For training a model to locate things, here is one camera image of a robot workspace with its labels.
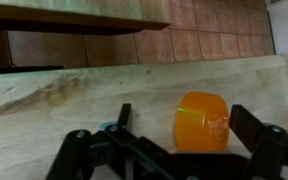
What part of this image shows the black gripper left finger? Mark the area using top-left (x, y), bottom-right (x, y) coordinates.
top-left (45, 102), bottom-right (142, 180)

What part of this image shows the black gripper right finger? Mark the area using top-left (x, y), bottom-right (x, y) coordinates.
top-left (228, 103), bottom-right (288, 180)

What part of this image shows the orange cup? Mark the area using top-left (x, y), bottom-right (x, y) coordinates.
top-left (174, 91), bottom-right (231, 154)

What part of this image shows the low wooden bench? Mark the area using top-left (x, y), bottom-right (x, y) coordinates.
top-left (0, 0), bottom-right (172, 36)

